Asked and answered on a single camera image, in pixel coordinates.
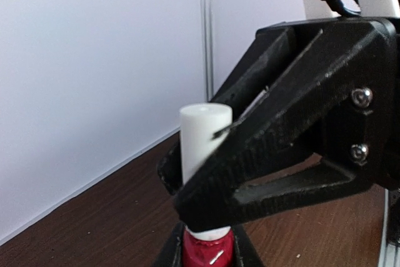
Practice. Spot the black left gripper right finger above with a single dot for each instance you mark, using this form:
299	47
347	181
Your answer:
245	255

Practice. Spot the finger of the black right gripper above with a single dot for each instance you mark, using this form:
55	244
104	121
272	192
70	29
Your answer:
262	63
269	161

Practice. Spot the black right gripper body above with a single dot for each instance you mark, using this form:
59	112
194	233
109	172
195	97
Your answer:
361	131

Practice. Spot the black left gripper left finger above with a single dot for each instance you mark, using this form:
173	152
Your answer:
171	253

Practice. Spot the red nail polish bottle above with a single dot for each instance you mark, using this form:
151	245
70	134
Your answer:
197	252

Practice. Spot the white nail polish cap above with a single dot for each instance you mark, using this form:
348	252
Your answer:
198	123

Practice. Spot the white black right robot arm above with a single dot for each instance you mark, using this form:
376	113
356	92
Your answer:
316	117

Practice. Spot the left aluminium corner post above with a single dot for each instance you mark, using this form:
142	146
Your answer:
207	33

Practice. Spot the aluminium front frame rail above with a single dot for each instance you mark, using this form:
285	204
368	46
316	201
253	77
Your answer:
389	250

